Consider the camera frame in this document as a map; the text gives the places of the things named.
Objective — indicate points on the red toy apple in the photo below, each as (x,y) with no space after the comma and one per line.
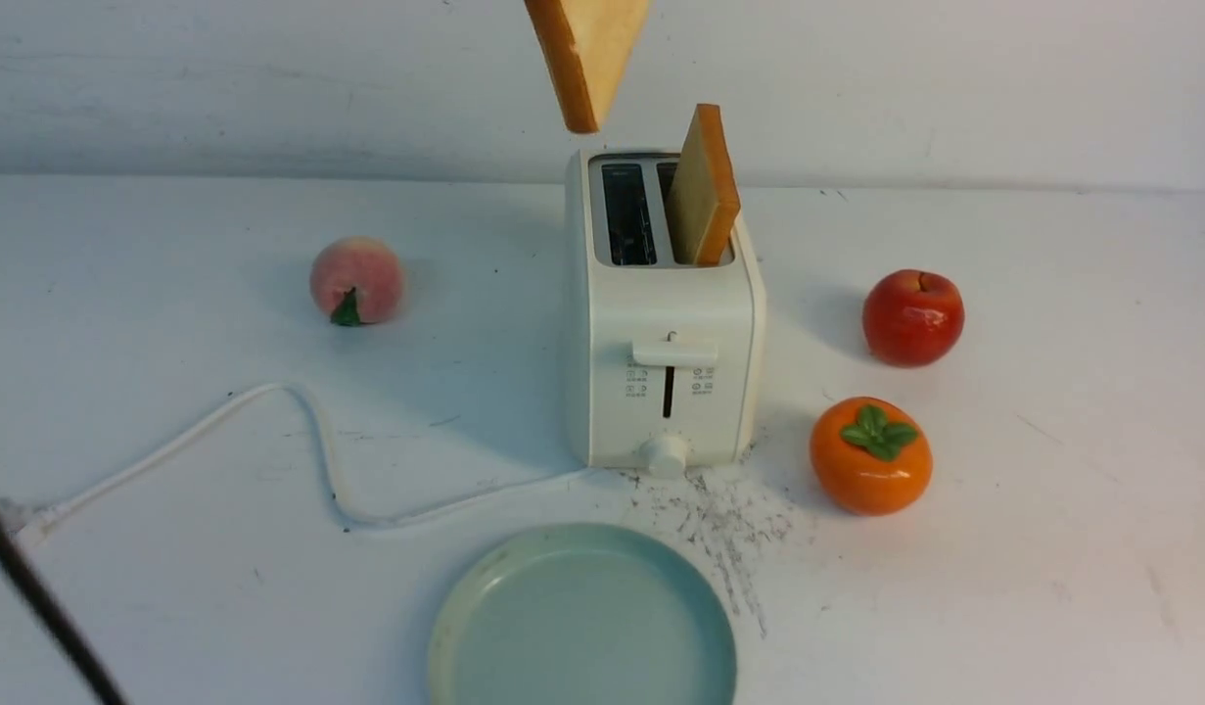
(911,318)

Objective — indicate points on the toast slice from slot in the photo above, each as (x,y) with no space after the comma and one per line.
(703,200)
(586,46)

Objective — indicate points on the white two-slot toaster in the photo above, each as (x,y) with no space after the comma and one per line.
(662,360)

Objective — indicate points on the orange toy persimmon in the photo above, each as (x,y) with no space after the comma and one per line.
(870,456)

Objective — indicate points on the light green round plate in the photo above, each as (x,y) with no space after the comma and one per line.
(582,613)

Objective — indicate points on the pink toy peach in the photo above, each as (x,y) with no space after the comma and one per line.
(357,281)

